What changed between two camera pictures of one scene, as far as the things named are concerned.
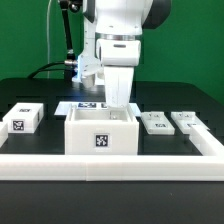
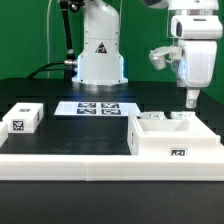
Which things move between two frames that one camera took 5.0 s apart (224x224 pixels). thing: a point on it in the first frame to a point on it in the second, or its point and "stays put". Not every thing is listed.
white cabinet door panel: x=184 y=119 stays put
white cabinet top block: x=24 y=117 stays put
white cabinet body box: x=98 y=129 to x=183 y=137
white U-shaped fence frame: x=209 y=166 stays put
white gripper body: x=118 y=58 to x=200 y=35
